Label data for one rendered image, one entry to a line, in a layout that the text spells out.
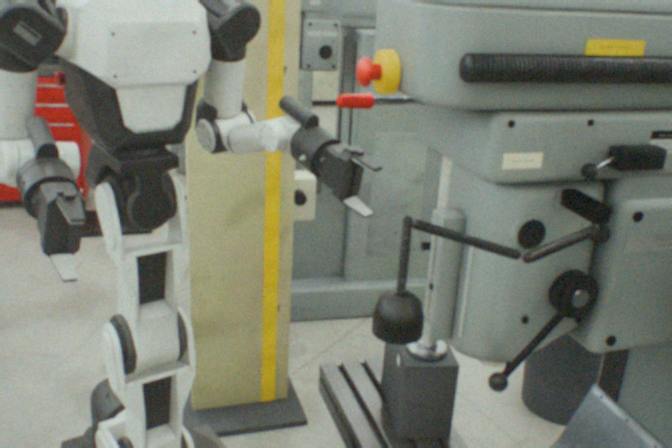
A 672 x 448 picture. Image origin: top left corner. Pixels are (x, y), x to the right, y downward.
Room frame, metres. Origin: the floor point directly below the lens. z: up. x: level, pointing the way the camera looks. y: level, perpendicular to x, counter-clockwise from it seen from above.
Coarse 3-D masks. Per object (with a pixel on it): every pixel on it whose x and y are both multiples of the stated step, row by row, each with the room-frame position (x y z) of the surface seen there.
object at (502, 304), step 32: (448, 192) 1.07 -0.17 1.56; (480, 192) 0.98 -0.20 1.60; (512, 192) 0.95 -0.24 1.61; (544, 192) 0.96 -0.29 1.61; (480, 224) 0.97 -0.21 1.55; (512, 224) 0.95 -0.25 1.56; (544, 224) 0.95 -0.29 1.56; (576, 224) 0.97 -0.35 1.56; (480, 256) 0.96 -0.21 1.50; (576, 256) 0.98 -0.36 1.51; (480, 288) 0.96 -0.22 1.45; (512, 288) 0.95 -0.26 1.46; (544, 288) 0.96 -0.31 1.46; (480, 320) 0.95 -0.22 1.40; (512, 320) 0.95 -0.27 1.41; (544, 320) 0.97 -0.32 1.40; (576, 320) 0.98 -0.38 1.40; (480, 352) 0.97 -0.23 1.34; (512, 352) 0.97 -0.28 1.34
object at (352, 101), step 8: (344, 96) 1.06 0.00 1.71; (352, 96) 1.06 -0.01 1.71; (360, 96) 1.07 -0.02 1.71; (368, 96) 1.07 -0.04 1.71; (336, 104) 1.07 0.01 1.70; (344, 104) 1.06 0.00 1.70; (352, 104) 1.06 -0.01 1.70; (360, 104) 1.06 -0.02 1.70; (368, 104) 1.07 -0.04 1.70; (376, 104) 1.08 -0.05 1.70; (384, 104) 1.08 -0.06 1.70; (392, 104) 1.09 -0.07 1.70; (400, 104) 1.09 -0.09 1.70; (408, 104) 1.09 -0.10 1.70; (416, 104) 1.10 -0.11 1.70
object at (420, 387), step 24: (384, 360) 1.50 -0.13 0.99; (408, 360) 1.32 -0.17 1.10; (432, 360) 1.32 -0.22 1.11; (456, 360) 1.34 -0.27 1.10; (384, 384) 1.47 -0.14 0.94; (408, 384) 1.30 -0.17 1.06; (432, 384) 1.31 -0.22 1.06; (456, 384) 1.32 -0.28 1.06; (408, 408) 1.30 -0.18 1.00; (432, 408) 1.31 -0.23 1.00; (408, 432) 1.30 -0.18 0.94; (432, 432) 1.31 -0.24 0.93
